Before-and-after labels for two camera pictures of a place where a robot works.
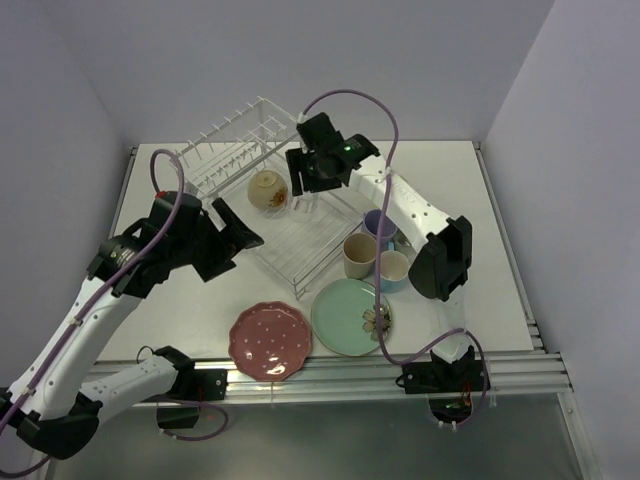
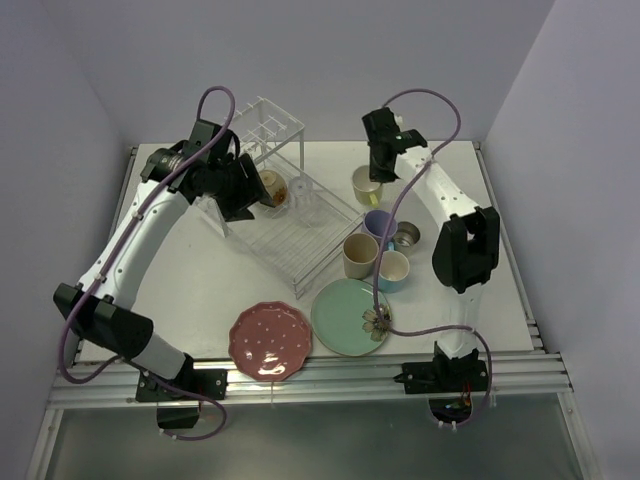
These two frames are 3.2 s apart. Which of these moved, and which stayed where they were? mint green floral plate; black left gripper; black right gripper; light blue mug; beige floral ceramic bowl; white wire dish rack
Moved: black left gripper; black right gripper
Stayed: beige floral ceramic bowl; light blue mug; white wire dish rack; mint green floral plate
